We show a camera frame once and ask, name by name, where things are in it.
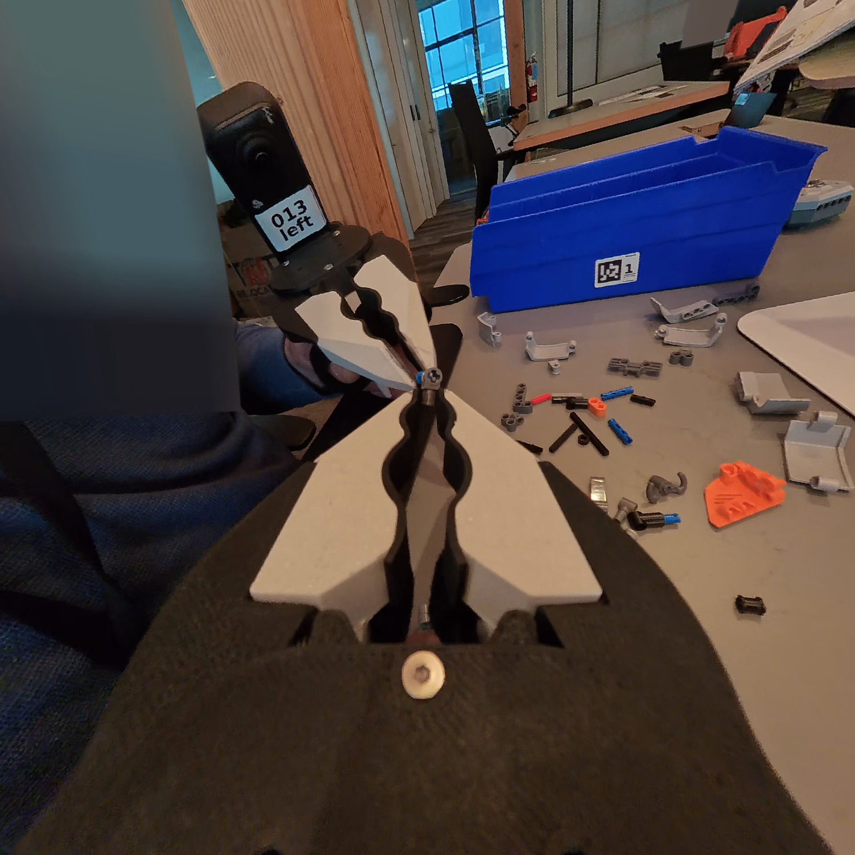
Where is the person's left forearm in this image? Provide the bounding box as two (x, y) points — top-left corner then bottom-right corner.
(234, 319), (335, 416)

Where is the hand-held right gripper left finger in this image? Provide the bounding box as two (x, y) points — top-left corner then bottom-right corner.
(249, 390), (423, 645)

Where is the background wooden table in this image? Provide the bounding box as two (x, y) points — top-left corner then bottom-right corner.
(510, 79), (733, 152)

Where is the dark grey pin connector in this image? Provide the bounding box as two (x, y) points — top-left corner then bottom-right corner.
(644, 472), (689, 506)

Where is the instruction booklet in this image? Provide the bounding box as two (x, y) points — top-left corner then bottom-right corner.
(733, 0), (855, 95)

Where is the person's left hand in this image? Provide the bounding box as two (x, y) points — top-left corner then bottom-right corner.
(283, 333), (367, 396)

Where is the orange flat panel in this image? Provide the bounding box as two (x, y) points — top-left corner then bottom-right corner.
(704, 461), (788, 530)

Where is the light grey angled panel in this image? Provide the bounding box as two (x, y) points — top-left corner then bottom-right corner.
(649, 295), (721, 327)

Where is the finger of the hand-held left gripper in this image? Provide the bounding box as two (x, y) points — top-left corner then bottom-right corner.
(353, 256), (436, 376)
(293, 289), (419, 399)

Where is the black office chair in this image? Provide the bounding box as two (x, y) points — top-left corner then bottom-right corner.
(447, 79), (516, 202)

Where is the orange storage bin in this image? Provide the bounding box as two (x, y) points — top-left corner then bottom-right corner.
(724, 6), (790, 61)

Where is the blue storage box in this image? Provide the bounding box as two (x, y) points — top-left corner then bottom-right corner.
(469, 126), (830, 315)

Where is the white stand base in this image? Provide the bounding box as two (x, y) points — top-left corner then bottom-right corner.
(736, 291), (855, 415)

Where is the grey controller hub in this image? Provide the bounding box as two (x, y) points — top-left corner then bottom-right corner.
(784, 178), (855, 230)

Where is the grey curved panel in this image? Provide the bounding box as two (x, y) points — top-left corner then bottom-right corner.
(781, 410), (855, 497)
(524, 331), (579, 363)
(733, 370), (812, 417)
(654, 313), (729, 350)

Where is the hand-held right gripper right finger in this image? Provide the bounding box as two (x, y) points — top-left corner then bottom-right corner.
(429, 390), (605, 645)

